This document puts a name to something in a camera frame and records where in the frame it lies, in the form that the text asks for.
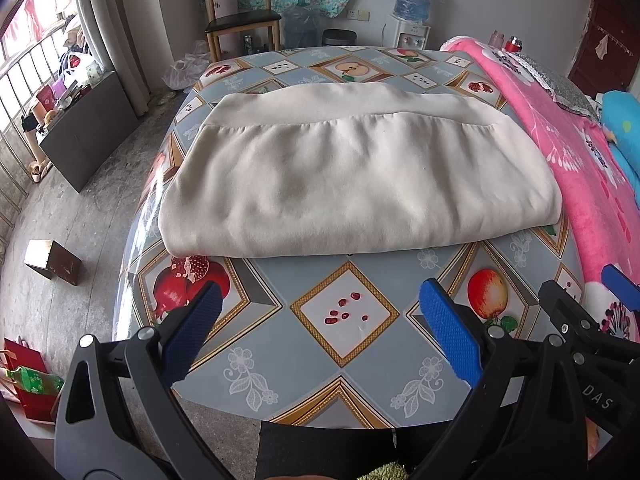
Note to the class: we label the grey curtain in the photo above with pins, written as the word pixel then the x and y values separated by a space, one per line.
pixel 110 25

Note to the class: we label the small wooden stool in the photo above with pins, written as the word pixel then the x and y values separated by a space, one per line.
pixel 55 262

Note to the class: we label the empty clear water jug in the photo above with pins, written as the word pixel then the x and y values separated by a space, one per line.
pixel 300 30

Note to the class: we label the fruit print tablecloth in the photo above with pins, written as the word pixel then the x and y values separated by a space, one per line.
pixel 280 360

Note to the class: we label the dark red door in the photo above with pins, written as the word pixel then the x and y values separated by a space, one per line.
pixel 610 35

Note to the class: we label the beige zip jacket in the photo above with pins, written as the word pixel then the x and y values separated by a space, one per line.
pixel 350 175

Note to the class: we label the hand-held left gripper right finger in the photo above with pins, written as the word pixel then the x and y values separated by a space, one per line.
pixel 450 332

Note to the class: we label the grey low cabinet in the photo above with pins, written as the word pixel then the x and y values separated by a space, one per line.
pixel 90 130

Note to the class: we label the white wall socket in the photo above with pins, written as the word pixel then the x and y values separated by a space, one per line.
pixel 360 15

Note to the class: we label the pink floral blanket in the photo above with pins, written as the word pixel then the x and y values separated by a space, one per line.
pixel 575 200

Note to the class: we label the white water dispenser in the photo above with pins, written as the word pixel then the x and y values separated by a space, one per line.
pixel 410 35

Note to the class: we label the silver lace cloth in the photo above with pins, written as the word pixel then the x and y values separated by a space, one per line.
pixel 560 87

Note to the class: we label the white plastic bag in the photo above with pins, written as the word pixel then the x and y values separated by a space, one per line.
pixel 185 72

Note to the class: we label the blue pillow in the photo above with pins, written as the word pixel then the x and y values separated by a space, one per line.
pixel 622 130

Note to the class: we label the dark trash bin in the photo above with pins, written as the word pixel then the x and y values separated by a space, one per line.
pixel 340 40

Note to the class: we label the wooden chair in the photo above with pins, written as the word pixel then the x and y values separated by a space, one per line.
pixel 240 20

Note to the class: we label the red paper bag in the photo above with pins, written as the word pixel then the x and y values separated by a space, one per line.
pixel 35 407

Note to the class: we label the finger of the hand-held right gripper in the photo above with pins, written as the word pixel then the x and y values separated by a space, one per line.
pixel 622 282
pixel 570 317

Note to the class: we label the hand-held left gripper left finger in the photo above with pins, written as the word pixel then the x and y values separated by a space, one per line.
pixel 192 330

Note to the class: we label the green white fluffy cloth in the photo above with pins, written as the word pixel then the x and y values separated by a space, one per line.
pixel 390 472

